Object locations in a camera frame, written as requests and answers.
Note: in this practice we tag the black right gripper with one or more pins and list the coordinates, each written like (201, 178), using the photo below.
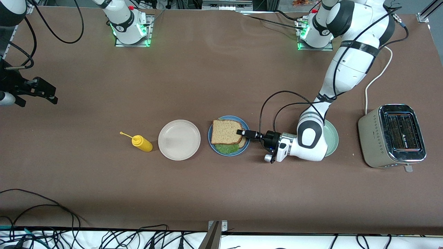
(11, 84)

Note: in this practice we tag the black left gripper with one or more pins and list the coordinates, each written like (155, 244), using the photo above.
(269, 139)

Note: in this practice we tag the brown bread slice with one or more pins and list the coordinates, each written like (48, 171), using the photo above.
(243, 142)
(225, 131)

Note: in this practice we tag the green lettuce leaf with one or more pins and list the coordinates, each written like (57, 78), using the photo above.
(226, 148)

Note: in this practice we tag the yellow squeeze sauce bottle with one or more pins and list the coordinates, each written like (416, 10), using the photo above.
(143, 143)

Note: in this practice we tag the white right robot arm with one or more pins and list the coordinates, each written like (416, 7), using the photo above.
(126, 22)

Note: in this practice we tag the blue round plate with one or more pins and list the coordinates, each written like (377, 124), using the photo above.
(210, 147)

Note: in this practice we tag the beige round plate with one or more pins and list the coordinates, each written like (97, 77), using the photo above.
(179, 140)

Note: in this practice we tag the light green round plate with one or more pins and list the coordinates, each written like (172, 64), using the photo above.
(332, 138)

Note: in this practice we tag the beige and chrome toaster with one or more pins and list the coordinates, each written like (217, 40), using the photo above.
(372, 138)

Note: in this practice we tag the orange patterned packet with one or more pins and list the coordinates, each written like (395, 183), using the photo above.
(304, 2)

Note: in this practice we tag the aluminium frame rail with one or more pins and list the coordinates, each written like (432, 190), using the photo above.
(19, 33)
(427, 12)

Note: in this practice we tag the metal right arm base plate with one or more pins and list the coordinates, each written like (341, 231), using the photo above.
(119, 43)

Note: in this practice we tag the aluminium post with bracket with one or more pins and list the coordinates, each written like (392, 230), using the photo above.
(213, 238)

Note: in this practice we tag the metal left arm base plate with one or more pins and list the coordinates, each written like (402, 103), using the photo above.
(327, 48)

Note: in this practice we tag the grey metal frame bar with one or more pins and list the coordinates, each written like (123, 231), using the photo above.
(225, 5)

